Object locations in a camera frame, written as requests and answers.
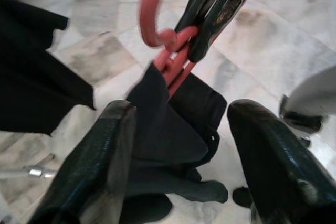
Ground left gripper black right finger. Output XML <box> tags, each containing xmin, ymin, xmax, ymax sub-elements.
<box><xmin>227</xmin><ymin>99</ymin><xmax>336</xmax><ymax>224</ymax></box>

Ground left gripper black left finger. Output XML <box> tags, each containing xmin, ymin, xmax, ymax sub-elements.
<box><xmin>26</xmin><ymin>100</ymin><xmax>137</xmax><ymax>224</ymax></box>

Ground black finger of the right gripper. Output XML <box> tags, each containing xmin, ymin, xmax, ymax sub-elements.
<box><xmin>174</xmin><ymin>0</ymin><xmax>221</xmax><ymax>35</ymax></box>
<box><xmin>188</xmin><ymin>0</ymin><xmax>261</xmax><ymax>62</ymax></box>

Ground black long sleeve garment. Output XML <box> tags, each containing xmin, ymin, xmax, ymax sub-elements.
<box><xmin>125</xmin><ymin>62</ymin><xmax>229</xmax><ymax>224</ymax></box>

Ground black shirt with red collar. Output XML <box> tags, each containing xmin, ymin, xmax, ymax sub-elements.
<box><xmin>0</xmin><ymin>0</ymin><xmax>96</xmax><ymax>137</ymax></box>

